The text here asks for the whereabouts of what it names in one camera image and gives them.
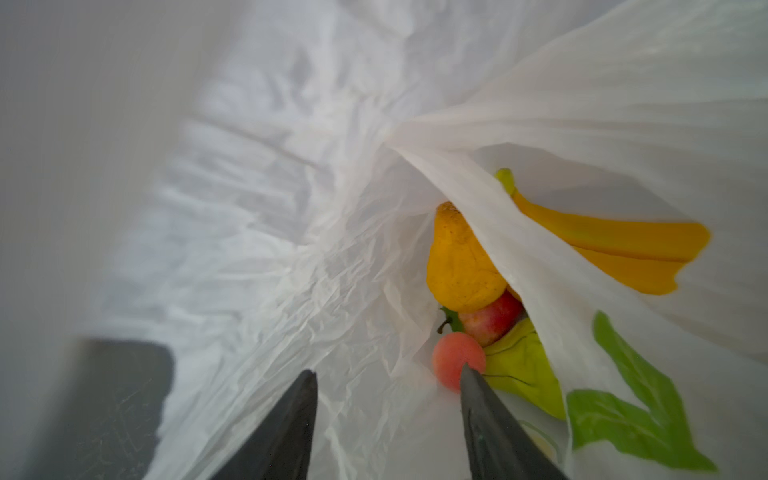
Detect yellow fake banana bunch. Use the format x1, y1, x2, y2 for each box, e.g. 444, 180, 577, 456
495, 168, 711, 296

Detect green fake pear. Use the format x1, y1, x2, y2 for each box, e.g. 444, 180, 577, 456
483, 318, 566, 420

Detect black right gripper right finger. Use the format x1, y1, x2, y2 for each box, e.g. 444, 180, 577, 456
460, 365, 566, 480

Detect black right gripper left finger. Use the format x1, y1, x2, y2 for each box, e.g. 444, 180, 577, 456
213, 370, 318, 480

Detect white plastic bag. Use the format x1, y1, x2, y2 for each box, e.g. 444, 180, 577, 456
1, 1, 767, 479

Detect pink yellow fake peach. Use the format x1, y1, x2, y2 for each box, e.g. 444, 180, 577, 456
437, 291, 525, 347

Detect small red fake apple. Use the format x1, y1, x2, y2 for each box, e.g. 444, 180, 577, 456
432, 332, 486, 393

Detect yellow fake pear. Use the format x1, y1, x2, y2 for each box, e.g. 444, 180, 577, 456
426, 202, 507, 313

